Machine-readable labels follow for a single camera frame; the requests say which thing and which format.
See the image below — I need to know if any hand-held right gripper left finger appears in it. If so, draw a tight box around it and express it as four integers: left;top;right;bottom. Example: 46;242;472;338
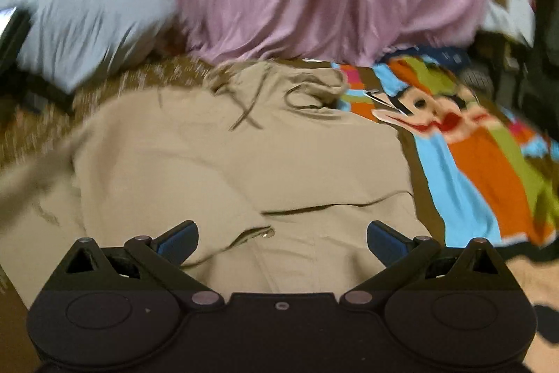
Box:
56;220;224;308

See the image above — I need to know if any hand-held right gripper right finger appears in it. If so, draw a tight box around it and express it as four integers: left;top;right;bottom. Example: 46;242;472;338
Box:
341;220;510;308

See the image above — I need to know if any beige hooded jacket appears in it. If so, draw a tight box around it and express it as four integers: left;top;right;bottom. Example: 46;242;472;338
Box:
0;60;446;295

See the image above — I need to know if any brown printed blanket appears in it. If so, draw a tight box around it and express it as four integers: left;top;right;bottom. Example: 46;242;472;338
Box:
0;47;559;264

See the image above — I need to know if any black object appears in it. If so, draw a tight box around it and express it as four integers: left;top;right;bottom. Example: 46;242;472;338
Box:
0;6;75;116

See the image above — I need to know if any white pillow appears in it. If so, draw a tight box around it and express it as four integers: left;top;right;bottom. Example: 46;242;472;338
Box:
0;0;184;92

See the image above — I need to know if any dark furniture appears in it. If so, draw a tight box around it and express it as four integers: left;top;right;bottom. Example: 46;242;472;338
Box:
476;0;559;112

